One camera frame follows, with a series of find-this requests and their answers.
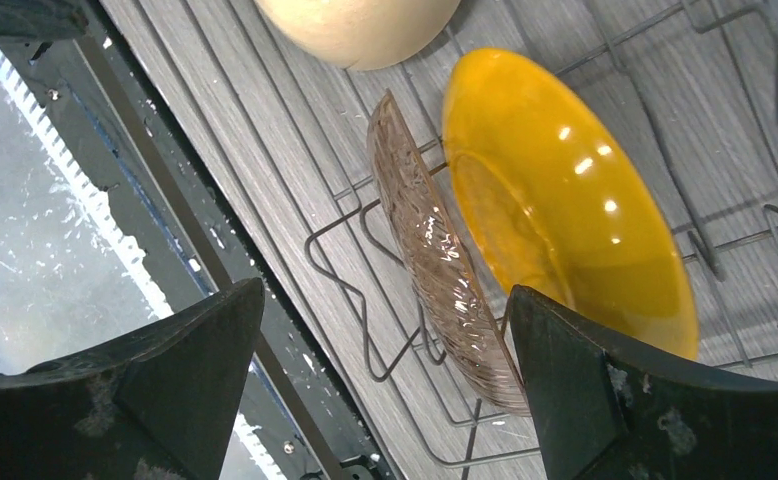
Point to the beige floral bowl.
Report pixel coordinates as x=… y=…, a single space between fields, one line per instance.
x=360 y=34

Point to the amber glass bowl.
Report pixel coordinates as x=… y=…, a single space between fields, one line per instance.
x=440 y=270

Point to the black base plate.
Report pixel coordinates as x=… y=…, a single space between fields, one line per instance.
x=125 y=140

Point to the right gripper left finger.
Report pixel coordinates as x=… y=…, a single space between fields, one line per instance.
x=158 y=402

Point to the black wire dish rack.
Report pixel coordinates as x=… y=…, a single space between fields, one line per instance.
x=690 y=90

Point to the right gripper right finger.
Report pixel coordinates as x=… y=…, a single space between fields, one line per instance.
x=607 y=406

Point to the yellow plate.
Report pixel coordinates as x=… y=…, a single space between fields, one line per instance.
x=553 y=202

